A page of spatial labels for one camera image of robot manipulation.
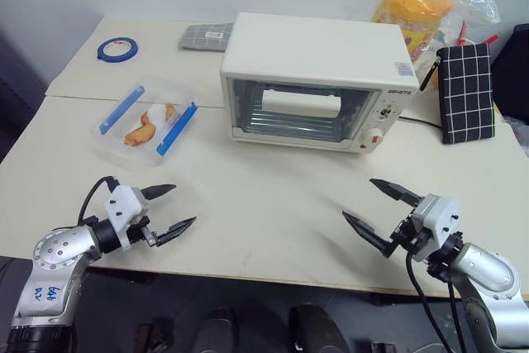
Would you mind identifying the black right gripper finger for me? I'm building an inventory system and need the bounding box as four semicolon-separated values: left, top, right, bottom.
341;210;397;260
368;178;423;208

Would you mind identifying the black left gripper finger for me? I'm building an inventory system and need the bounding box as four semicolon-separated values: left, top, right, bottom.
139;183;179;202
153;216;198;248

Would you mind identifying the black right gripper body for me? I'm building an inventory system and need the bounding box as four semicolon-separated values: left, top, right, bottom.
389;214;431;262

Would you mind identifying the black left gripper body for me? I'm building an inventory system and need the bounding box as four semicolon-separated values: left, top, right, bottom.
126;216;160;249

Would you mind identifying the white oven knob red mark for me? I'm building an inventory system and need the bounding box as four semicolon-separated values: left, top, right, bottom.
360;126;384;148

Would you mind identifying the large orange fried food piece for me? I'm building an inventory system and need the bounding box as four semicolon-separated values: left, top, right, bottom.
124;109;158;149

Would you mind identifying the white toaster oven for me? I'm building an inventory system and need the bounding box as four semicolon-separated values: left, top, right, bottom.
219;12;419;155

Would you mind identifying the clear container with blue clips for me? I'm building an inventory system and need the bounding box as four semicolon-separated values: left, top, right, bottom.
89;74;200;169

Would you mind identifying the black white grid pouch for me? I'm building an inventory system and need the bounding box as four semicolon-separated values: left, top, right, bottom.
418;44;497;145

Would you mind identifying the blue tape roll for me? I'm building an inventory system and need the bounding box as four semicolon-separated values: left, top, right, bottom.
96;36;142;63

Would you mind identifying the grey checked cloth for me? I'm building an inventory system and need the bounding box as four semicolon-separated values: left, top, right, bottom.
178;22;235;54

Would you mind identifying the black box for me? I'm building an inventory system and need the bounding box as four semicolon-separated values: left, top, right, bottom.
493;23;529;119

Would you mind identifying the yellow plastic jar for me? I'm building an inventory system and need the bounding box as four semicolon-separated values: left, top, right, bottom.
370;0;455;65

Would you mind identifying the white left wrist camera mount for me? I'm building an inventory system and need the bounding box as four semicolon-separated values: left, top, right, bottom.
103;185;150;251

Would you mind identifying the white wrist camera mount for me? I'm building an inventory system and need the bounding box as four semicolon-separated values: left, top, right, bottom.
103;185;150;251
408;193;462;264

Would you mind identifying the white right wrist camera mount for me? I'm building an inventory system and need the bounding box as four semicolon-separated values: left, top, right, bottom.
408;193;462;264

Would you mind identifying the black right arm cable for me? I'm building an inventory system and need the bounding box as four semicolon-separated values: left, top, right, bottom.
404;245;463;353

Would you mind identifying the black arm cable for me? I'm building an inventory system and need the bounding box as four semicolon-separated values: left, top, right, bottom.
78;175;122;222
404;245;463;353

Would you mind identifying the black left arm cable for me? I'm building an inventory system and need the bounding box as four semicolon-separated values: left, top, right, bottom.
78;175;122;222

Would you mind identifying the black power cable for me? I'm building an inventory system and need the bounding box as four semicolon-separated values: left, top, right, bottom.
401;116;446;128

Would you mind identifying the glass oven door with handle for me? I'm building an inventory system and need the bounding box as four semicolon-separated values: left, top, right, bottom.
226;75;384;146

